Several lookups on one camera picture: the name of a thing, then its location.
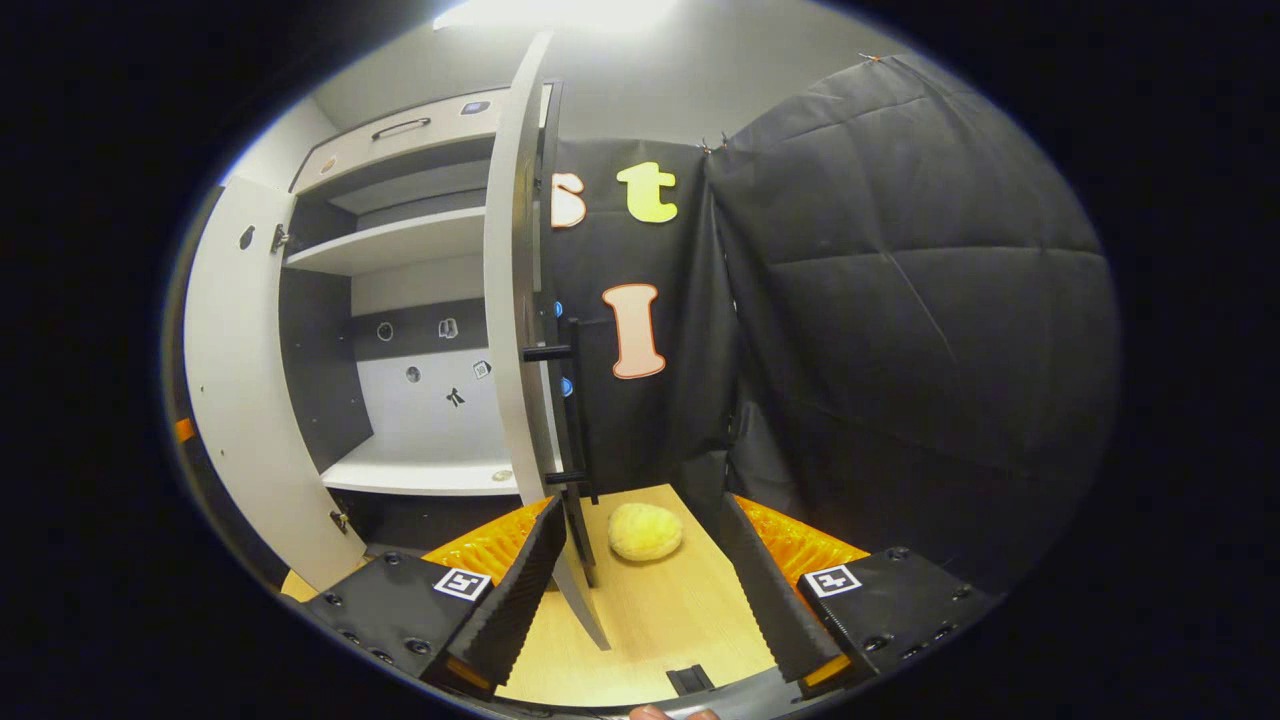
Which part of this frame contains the grey double-door shoe cabinet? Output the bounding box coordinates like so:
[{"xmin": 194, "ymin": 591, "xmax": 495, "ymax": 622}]
[{"xmin": 278, "ymin": 85, "xmax": 566, "ymax": 561}]

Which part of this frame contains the black backdrop cloth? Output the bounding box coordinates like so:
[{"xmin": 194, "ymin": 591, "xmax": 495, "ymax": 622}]
[{"xmin": 545, "ymin": 53, "xmax": 1123, "ymax": 601}]

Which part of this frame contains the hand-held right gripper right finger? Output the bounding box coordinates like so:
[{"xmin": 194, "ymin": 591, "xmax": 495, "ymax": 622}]
[{"xmin": 720, "ymin": 492, "xmax": 1003, "ymax": 691}]

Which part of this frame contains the grey cabinet drawer with handle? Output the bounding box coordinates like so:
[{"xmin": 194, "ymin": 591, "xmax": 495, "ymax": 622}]
[{"xmin": 290, "ymin": 88, "xmax": 513, "ymax": 198}]

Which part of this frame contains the yellow fuzzy sponge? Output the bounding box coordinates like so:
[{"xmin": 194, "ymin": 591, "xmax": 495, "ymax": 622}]
[{"xmin": 607, "ymin": 502, "xmax": 687, "ymax": 564}]

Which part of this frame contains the grey cabinet shelf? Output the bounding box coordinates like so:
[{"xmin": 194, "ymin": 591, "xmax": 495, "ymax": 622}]
[{"xmin": 285, "ymin": 207, "xmax": 491, "ymax": 278}]

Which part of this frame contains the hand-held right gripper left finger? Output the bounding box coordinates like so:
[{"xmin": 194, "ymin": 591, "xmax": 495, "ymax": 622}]
[{"xmin": 300, "ymin": 495, "xmax": 569, "ymax": 696}]

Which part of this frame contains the grey shoe cabinet door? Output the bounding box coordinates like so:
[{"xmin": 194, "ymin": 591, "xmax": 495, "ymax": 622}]
[
  {"xmin": 482, "ymin": 28, "xmax": 613, "ymax": 653},
  {"xmin": 182, "ymin": 177, "xmax": 368, "ymax": 593}
]

